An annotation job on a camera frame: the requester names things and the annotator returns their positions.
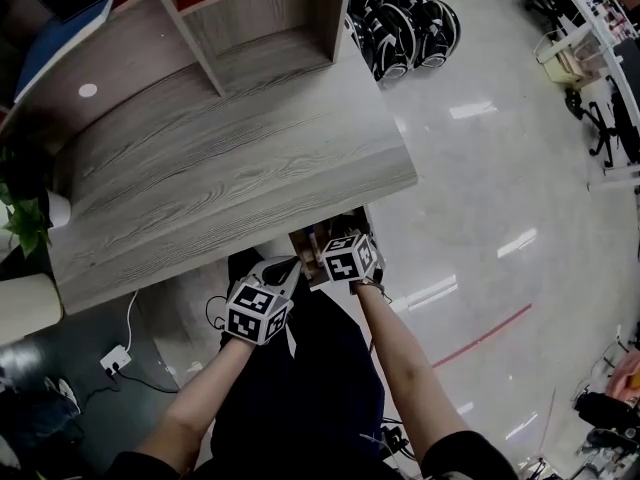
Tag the blue book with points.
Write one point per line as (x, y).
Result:
(55, 53)

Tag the person's left forearm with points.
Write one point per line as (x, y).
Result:
(195, 398)

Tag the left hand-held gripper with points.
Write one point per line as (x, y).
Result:
(257, 313)

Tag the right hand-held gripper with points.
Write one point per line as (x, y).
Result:
(350, 260)

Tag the person's right forearm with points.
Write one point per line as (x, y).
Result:
(415, 378)

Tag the grey wooden desk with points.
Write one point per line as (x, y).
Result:
(200, 178)

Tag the green potted plant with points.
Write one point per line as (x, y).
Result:
(27, 223)

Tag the person's black clothing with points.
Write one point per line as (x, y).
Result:
(300, 393)

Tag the pink cloth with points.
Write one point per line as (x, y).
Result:
(625, 373)

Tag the wooden drawer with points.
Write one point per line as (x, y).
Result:
(302, 248)

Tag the white power strip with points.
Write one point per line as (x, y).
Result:
(116, 358)

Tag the long white office desk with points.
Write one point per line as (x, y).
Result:
(610, 48)

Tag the black office chair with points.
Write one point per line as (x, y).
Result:
(620, 128)

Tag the cream storage crate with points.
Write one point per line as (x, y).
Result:
(565, 63)

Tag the red floor tape strip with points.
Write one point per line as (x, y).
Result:
(480, 338)

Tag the black floor device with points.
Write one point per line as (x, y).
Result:
(607, 413)

